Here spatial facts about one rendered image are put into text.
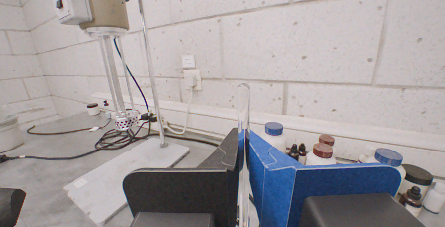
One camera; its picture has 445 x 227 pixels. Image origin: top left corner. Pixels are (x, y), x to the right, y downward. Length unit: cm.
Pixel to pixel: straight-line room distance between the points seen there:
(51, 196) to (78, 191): 7
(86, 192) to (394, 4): 87
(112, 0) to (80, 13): 7
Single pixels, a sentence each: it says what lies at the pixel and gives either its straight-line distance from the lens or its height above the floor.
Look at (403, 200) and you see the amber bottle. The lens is 48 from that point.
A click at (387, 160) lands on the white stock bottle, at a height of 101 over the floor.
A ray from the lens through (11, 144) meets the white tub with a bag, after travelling 105.
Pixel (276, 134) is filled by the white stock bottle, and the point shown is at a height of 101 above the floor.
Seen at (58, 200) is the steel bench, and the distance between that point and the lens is 59.
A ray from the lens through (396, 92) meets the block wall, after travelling 58.
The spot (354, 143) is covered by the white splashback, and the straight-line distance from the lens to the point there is 56.
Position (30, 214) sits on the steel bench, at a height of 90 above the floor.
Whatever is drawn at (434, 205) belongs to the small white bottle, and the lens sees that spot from 55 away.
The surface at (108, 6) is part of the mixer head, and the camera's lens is 45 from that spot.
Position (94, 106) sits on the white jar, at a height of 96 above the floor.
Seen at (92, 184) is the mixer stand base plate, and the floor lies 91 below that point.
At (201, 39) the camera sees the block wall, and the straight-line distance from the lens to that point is 64.
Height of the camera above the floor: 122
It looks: 17 degrees down
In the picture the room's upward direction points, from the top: 3 degrees counter-clockwise
